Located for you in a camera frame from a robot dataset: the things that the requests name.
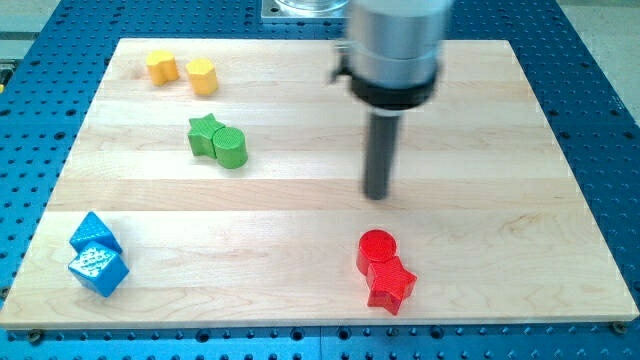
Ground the black tool collar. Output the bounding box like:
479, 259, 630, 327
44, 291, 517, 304
330, 55, 437, 111

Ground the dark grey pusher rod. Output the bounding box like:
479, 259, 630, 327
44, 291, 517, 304
363, 109, 401, 200

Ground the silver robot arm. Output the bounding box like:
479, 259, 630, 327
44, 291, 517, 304
331, 0, 454, 200

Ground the red star block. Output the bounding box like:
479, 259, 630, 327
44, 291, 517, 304
366, 256, 417, 316

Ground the green star block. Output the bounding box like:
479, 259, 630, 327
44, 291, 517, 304
187, 114, 225, 159

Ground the red cylinder block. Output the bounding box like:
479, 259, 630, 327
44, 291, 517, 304
356, 229, 397, 275

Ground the green cylinder block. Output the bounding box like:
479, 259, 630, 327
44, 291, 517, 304
212, 127, 248, 169

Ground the light wooden board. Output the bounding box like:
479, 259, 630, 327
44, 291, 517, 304
1, 38, 638, 330

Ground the yellow hexagon block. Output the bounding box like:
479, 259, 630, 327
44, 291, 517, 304
186, 58, 218, 95

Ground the yellow heart block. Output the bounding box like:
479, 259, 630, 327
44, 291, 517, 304
145, 50, 179, 86

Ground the blue triangle block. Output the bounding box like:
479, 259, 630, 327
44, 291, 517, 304
69, 211, 123, 254

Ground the blue cube block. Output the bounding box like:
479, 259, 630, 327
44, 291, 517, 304
68, 242, 129, 297

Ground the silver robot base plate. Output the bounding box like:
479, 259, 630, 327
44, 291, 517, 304
260, 0, 349, 20

